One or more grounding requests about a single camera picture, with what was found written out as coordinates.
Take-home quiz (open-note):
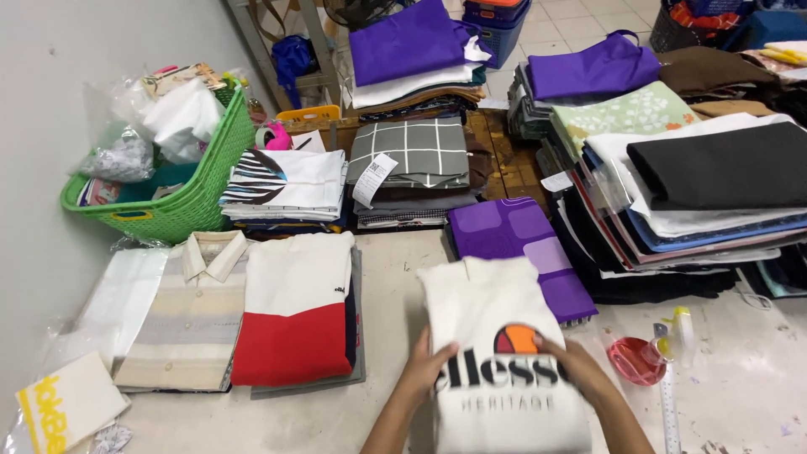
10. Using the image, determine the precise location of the person's left hand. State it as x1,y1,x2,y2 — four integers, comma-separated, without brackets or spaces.
400,342,460,405

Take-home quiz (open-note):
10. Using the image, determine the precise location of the person's right hand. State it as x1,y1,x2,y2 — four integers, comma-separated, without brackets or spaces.
533,334,610,406

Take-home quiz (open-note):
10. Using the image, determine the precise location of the white logo sweatshirt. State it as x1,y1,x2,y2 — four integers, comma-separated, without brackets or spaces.
416,255,593,454

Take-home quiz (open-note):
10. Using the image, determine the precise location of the pink transparent tape dispenser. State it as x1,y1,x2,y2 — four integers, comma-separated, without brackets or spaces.
607,336,670,387

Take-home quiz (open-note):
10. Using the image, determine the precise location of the metal ruler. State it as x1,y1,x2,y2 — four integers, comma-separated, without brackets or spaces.
652,323,683,454

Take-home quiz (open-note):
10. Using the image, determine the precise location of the purple patterned folded fabric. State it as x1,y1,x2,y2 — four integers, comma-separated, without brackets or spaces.
446,197,599,327

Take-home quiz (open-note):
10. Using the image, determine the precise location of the red and white folded shirt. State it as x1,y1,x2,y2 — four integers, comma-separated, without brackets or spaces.
230,231,358,388

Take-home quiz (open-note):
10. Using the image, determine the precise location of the white paper label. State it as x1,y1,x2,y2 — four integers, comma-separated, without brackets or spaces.
352,153,399,209

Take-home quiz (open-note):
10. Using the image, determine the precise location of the large stack of folded fabrics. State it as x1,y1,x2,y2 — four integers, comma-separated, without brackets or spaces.
507,63,807,306

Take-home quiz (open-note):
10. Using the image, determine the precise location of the grey checked fabric stack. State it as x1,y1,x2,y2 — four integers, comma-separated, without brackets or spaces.
345,117,481,230

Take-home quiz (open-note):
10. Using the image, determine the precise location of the brown wooden table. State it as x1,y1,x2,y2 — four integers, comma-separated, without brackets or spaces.
280,108,551,235

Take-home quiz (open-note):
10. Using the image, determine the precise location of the white zebra print fabric stack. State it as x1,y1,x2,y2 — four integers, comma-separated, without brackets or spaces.
218,148,349,235

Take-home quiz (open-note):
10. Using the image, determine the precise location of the beige striped collared shirt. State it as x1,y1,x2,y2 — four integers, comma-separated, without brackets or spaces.
112,230,251,393

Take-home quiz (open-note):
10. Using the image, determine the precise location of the pink tape holder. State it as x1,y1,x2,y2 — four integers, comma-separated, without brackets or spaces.
255,121,293,151

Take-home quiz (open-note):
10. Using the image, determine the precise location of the yellow plastic basket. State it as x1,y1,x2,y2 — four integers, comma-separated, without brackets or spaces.
275,105,342,124

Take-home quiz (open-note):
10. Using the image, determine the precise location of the green plastic basket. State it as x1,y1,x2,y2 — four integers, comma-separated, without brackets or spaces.
60,79,257,246

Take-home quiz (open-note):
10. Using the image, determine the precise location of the purple bag on fabric stack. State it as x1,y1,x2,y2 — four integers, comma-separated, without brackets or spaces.
525,29,662,102

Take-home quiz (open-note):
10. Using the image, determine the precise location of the clear plastic bag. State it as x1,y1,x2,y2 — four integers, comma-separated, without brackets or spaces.
38,236,174,379

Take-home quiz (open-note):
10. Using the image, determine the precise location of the purple topped fabric pile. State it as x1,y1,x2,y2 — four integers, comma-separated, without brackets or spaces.
348,0,499,122

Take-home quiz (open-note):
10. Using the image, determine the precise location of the brown folded fabric pile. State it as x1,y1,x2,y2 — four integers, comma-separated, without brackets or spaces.
656,45,786,121

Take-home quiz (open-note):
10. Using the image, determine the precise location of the blue cloth bag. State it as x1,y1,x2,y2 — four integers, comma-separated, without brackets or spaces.
271,34,319,109

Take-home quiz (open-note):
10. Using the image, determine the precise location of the blue plastic basket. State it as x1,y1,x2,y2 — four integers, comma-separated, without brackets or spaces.
462,0,533,70

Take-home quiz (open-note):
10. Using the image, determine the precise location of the white bag with yellow print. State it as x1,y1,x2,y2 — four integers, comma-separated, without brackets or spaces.
5,351,132,454

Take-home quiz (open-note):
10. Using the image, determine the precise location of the black basket with clothes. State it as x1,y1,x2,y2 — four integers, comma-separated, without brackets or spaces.
649,0,757,54

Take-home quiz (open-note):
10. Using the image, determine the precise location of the metal shelf frame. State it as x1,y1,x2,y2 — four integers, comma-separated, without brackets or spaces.
222,0,344,114

